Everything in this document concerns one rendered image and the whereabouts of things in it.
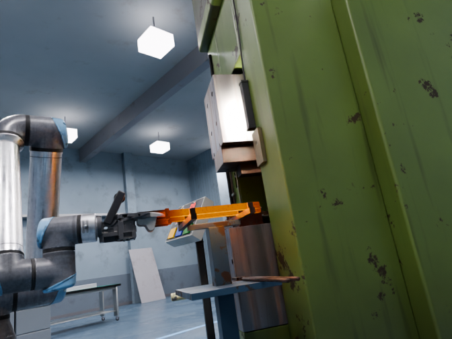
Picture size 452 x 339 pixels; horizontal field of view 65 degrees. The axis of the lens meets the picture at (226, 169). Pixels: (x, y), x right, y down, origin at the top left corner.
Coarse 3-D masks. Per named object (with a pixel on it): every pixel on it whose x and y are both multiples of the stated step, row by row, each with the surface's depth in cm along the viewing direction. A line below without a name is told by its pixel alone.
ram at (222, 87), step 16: (224, 80) 193; (240, 80) 196; (208, 96) 208; (224, 96) 191; (240, 96) 193; (208, 112) 212; (224, 112) 188; (240, 112) 190; (208, 128) 215; (224, 128) 185; (240, 128) 187; (224, 144) 186; (240, 144) 190
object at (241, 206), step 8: (168, 208) 118; (200, 208) 122; (208, 208) 122; (216, 208) 123; (224, 208) 124; (232, 208) 125; (240, 208) 126; (256, 208) 128; (168, 216) 117; (176, 216) 119; (184, 216) 122
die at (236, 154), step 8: (248, 144) 191; (224, 152) 187; (232, 152) 188; (240, 152) 189; (248, 152) 190; (216, 160) 201; (224, 160) 185; (232, 160) 186; (240, 160) 187; (248, 160) 188; (216, 168) 203; (224, 168) 196; (232, 168) 199
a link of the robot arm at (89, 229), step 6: (84, 216) 109; (90, 216) 110; (84, 222) 108; (90, 222) 108; (96, 222) 110; (84, 228) 107; (90, 228) 107; (96, 228) 109; (84, 234) 107; (90, 234) 108; (96, 234) 110; (84, 240) 108; (90, 240) 109; (96, 240) 110
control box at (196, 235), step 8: (200, 200) 231; (208, 200) 230; (184, 208) 245; (176, 224) 240; (192, 232) 216; (200, 232) 219; (168, 240) 237; (176, 240) 230; (184, 240) 226; (192, 240) 222; (200, 240) 218
